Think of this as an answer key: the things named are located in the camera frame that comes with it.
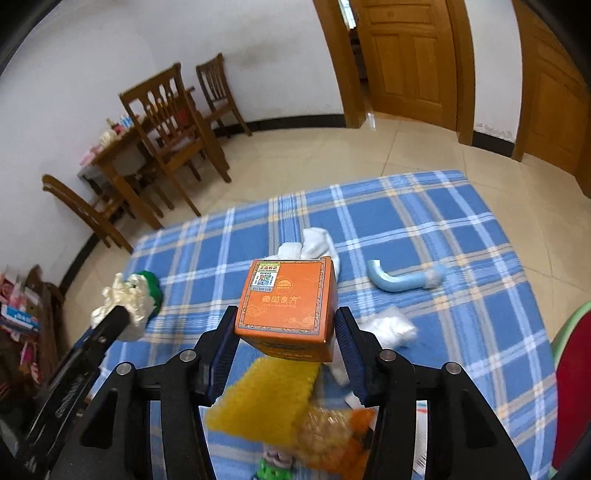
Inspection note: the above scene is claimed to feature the white plastic bag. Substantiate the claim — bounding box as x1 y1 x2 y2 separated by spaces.
360 305 419 349

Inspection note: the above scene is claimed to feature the red basin with green rim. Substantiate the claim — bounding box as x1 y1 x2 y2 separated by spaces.
549 302 591 472

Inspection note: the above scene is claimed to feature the white printed paper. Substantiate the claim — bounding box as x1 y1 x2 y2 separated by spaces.
412 399 437 476

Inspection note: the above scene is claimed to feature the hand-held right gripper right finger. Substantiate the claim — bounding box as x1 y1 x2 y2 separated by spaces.
333 307 532 480

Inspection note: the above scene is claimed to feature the open wooden door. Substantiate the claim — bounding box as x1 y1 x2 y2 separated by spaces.
314 0 476 146

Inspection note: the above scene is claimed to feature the cluttered wooden shelf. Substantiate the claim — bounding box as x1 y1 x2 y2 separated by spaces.
0 265 65 416

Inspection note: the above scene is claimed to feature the closed wooden door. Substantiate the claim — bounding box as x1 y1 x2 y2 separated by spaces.
512 0 591 197

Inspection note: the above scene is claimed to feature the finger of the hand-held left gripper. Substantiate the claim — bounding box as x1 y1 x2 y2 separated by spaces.
69 305 132 366

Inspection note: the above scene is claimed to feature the blue plaid blanket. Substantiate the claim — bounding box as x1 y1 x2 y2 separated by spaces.
113 170 561 480

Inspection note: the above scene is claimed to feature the light blue curved tube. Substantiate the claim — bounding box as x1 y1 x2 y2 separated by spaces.
367 259 448 292

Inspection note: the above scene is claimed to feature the orange cardboard box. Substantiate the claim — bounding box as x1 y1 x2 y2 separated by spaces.
234 256 336 363

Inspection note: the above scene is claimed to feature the white cloth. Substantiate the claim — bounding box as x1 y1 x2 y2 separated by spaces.
265 227 343 287

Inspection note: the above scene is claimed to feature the wooden dining table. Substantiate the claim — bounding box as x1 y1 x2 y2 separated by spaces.
76 88 199 230

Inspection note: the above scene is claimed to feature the large wooden chair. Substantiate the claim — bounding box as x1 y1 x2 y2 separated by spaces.
119 62 232 217

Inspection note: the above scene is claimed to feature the yellow mesh sponge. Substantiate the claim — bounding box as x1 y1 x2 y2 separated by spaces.
204 357 321 450

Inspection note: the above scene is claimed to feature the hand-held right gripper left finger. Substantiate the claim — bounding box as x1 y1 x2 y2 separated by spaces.
48 305 241 480

